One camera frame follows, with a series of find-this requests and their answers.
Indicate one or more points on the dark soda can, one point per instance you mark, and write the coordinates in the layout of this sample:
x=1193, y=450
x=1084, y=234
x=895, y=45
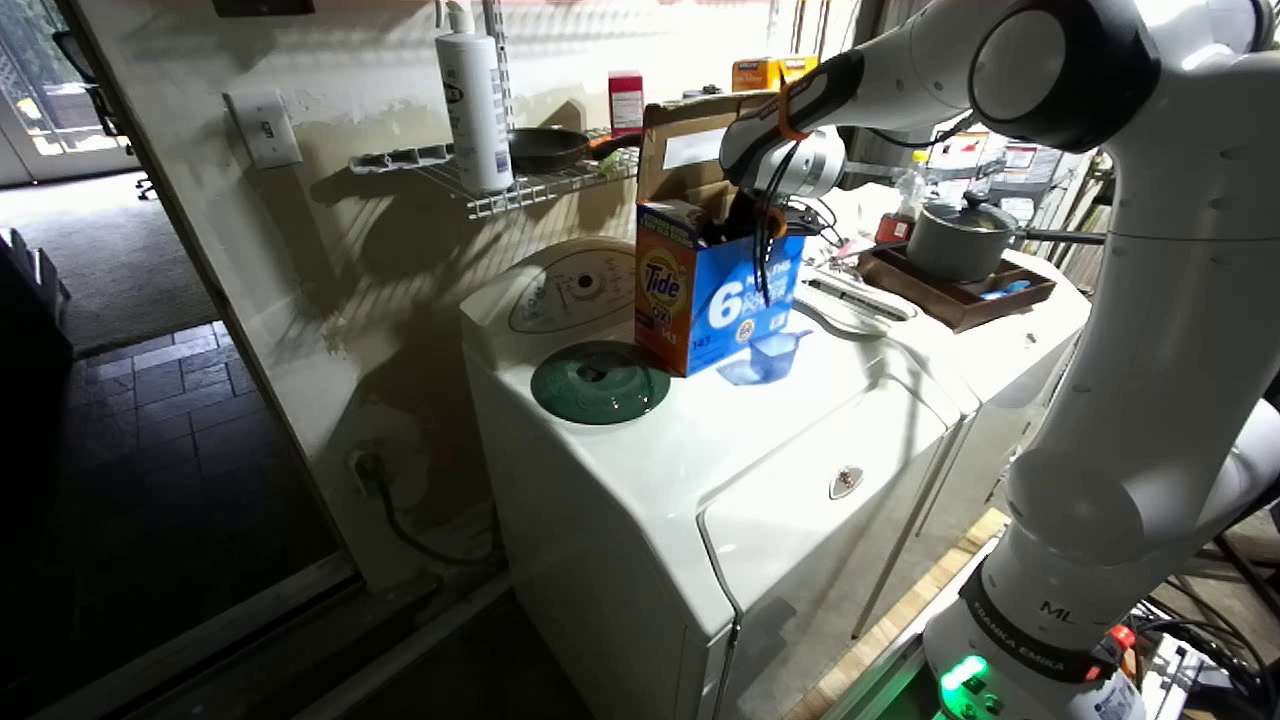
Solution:
x=899, y=234

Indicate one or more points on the green robot base mount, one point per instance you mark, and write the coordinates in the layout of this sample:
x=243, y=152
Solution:
x=967, y=686

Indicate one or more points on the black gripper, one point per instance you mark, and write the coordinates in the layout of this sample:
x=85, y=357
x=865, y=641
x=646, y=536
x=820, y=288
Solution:
x=754, y=206

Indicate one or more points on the white dryer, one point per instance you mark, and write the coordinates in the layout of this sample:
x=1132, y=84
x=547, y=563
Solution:
x=1013, y=353

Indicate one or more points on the green round lid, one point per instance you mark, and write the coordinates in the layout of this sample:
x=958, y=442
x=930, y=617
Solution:
x=603, y=385

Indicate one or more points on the tall white bottle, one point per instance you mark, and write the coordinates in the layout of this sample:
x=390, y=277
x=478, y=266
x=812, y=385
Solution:
x=473, y=106

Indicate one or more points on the white washing machine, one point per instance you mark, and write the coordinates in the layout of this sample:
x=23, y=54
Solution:
x=747, y=455

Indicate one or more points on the blue orange detergent box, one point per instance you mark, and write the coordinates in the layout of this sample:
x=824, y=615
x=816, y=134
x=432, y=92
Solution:
x=664, y=301

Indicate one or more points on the white container red cap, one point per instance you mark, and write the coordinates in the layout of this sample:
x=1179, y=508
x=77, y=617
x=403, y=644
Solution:
x=624, y=108

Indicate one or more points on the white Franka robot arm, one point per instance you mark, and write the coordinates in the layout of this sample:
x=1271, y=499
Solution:
x=1174, y=403

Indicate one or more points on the dark frying pan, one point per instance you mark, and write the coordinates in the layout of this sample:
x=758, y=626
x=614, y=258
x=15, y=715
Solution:
x=547, y=149

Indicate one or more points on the white wall switch plate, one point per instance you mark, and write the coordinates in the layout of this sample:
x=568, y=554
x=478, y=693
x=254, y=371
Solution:
x=266, y=134

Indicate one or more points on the yellow container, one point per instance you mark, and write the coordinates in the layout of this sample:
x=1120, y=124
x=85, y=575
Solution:
x=796, y=69

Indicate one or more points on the grey pot with lid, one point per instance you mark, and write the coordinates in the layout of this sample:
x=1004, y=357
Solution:
x=952, y=246

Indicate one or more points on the orange cardboard box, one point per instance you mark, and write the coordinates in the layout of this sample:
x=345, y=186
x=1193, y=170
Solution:
x=754, y=73

